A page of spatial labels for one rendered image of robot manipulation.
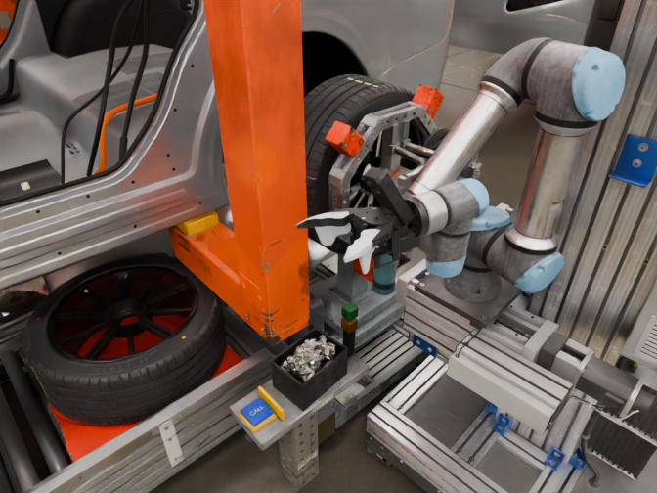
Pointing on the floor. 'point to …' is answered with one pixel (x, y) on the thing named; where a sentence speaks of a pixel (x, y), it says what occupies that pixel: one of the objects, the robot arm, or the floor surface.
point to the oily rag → (16, 300)
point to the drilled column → (300, 453)
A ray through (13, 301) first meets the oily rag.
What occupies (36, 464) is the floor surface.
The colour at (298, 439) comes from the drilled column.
